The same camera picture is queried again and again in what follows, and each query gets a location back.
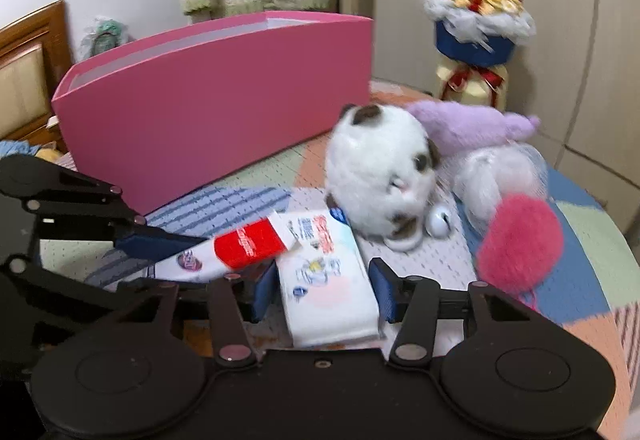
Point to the wet wipes pack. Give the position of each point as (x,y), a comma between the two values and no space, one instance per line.
(325,300)

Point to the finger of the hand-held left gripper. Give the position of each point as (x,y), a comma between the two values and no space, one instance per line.
(60,280)
(150,242)

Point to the clear plastic bag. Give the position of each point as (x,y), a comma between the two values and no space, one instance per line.
(105,40)

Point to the pink fluffy pompom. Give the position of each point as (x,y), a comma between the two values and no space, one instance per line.
(520,245)

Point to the wooden padded headboard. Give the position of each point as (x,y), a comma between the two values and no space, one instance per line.
(25,80)

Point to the patchwork blanket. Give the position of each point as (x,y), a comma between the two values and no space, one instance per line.
(575,270)

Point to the pink cardboard box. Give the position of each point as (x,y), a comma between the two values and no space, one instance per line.
(210,120)

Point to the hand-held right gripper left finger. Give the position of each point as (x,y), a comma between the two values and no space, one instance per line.
(264,292)

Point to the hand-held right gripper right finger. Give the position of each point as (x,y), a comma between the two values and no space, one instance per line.
(382,292)

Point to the white fluffy plush toy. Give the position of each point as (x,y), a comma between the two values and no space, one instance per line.
(490,175)

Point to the flower bouquet with blue wrap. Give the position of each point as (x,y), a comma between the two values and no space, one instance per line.
(475,45)

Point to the red and white toothpaste tube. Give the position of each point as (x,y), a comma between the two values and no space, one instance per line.
(245,242)

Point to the silver bell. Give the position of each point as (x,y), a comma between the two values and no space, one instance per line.
(439,222)

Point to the grey wooden wardrobe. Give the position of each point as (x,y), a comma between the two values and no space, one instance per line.
(575,70)

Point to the white cat plush toy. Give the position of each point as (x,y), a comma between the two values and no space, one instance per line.
(375,170)

